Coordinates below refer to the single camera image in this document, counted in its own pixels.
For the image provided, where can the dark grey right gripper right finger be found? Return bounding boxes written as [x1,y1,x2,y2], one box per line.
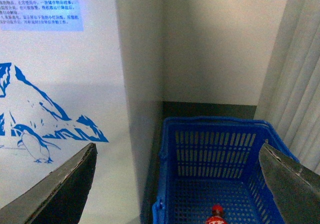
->
[258,144,320,223]

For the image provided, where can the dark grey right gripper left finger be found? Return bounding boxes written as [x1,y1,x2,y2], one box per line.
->
[0,143,97,223]

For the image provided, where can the iced tea bottle red cap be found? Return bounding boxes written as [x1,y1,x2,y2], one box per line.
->
[205,204,228,224]

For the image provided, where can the white vertical blinds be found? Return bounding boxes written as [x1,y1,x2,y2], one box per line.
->
[254,0,320,173]

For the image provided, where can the blue plastic crate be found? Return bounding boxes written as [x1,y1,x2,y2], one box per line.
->
[152,117,292,223]

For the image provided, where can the white and blue chest freezer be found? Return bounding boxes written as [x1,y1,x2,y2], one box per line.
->
[0,0,163,223]

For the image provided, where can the blue instruction sticker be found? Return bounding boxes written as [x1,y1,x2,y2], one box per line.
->
[0,0,84,32]

